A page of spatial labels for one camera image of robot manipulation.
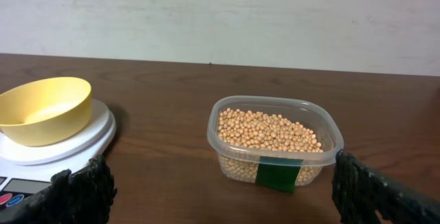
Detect yellow plastic bowl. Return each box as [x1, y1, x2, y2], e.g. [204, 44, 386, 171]
[1, 77, 92, 146]

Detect clear plastic container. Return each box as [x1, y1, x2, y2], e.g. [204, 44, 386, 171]
[207, 96, 344, 192]

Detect soybeans in container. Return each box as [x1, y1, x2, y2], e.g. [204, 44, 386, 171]
[217, 108, 324, 186]

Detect green tape strip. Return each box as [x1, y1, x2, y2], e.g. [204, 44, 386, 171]
[255, 157, 303, 193]

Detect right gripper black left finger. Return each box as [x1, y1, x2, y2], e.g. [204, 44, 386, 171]
[1, 155, 118, 224]

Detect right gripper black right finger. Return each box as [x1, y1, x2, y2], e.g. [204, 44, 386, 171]
[332, 150, 439, 224]

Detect white digital kitchen scale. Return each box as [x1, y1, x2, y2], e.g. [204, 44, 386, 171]
[1, 100, 116, 210]

